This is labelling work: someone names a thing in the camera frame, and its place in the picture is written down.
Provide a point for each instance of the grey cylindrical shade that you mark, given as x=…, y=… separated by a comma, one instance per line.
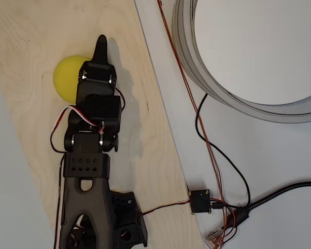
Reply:
x=186, y=52

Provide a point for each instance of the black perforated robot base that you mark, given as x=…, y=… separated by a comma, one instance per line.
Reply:
x=129, y=215

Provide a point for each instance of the light plywood board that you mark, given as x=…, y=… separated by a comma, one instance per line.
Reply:
x=28, y=77

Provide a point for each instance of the yellow foam dome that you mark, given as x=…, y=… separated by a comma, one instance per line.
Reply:
x=66, y=77

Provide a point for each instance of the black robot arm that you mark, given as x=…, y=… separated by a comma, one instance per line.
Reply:
x=85, y=202

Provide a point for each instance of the small black controller board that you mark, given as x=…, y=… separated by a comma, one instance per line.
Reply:
x=200, y=201

